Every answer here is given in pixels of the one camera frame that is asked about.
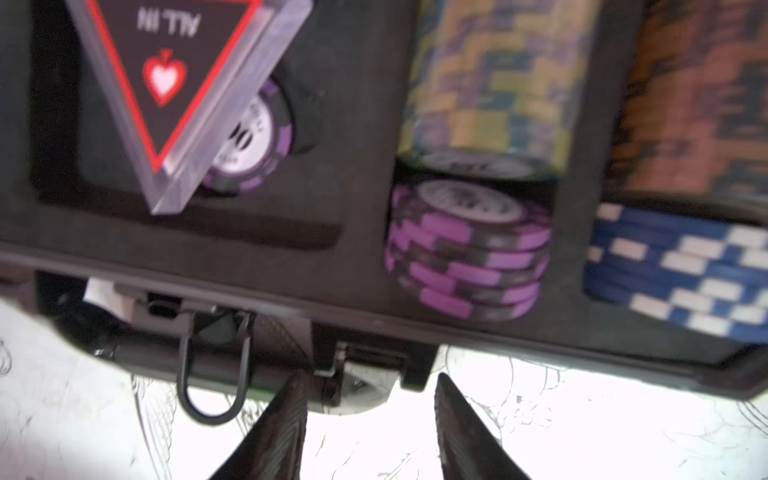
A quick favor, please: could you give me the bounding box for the blue white chip stack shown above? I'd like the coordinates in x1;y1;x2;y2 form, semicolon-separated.
583;202;767;345

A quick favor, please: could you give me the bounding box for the orange brown chip stack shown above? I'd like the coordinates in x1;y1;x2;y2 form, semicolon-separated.
605;1;767;206

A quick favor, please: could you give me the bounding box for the triangular all-in acrylic button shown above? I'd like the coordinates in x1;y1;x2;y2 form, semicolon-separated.
67;1;313;215

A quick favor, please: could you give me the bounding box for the single purple poker chip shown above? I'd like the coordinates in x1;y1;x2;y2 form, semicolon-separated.
202;79;294;195

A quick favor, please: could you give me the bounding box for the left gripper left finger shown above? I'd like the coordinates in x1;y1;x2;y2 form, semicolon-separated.
211;371;309;480

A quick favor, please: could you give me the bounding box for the yellow green chip stack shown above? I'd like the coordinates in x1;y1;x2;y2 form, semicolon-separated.
398;0;602;181

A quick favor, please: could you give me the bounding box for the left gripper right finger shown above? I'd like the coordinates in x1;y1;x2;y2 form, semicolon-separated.
434;373;529;480

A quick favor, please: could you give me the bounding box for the large black poker case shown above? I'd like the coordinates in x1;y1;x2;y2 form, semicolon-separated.
1;1;767;400

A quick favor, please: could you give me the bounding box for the purple poker chip stack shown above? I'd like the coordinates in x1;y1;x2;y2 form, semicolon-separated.
384;179;552;322

